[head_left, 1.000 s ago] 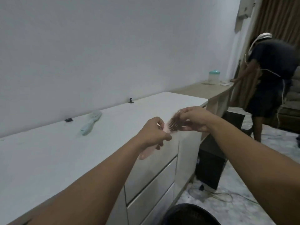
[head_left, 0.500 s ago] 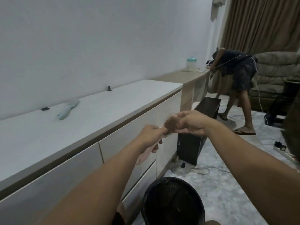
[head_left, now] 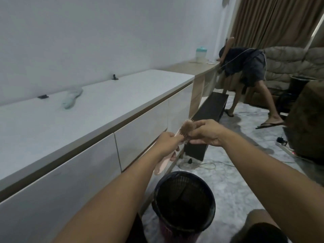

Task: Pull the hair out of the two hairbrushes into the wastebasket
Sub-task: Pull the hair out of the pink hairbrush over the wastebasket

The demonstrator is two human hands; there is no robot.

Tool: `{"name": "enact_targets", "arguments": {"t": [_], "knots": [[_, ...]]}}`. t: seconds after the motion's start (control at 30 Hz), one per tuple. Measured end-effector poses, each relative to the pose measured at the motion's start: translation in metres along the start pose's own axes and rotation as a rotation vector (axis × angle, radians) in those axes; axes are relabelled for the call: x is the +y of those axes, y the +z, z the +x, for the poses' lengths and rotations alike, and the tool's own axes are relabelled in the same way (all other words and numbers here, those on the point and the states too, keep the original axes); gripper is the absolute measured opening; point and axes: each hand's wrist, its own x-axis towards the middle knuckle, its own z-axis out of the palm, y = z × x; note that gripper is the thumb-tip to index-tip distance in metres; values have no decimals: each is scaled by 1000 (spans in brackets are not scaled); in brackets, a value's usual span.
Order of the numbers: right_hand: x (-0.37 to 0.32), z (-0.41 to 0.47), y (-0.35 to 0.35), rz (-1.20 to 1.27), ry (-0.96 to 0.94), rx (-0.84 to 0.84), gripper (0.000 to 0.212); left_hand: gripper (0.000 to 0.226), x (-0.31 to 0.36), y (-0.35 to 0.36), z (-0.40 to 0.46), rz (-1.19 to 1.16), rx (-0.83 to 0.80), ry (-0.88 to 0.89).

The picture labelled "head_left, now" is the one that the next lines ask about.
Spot person's right hand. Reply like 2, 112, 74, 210
187, 119, 230, 147

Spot person's left hand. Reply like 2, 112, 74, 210
156, 131, 185, 162

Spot small brown hair clump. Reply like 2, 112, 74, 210
180, 119, 197, 140

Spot pink hairbrush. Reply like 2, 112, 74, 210
154, 118, 198, 176

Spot black mesh waste basket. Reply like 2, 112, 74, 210
152, 171, 216, 243

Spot light blue hairbrush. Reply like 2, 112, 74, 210
62, 86, 84, 110

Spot person's left forearm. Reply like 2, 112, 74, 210
53, 149, 167, 243

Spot person's right forearm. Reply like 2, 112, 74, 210
221, 134, 324, 243

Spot person's right leg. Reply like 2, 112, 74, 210
242, 209, 282, 233

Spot person's black shorts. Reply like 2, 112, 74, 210
125, 212, 290, 243

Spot black speaker box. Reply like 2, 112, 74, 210
183, 92, 230, 162

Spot light wooden side table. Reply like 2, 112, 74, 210
164, 59, 221, 120

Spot white power strip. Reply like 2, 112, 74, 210
275, 137, 297, 156

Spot clear container teal lid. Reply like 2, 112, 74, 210
195, 46, 208, 63

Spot white drawer cabinet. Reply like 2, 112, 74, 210
0, 69, 196, 243

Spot brown armchair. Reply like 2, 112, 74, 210
285, 79, 324, 160

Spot beige sofa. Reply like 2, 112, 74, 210
263, 47, 324, 92

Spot brown curtain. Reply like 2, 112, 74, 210
229, 0, 324, 52

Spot white floor cable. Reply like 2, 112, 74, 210
178, 159, 236, 170

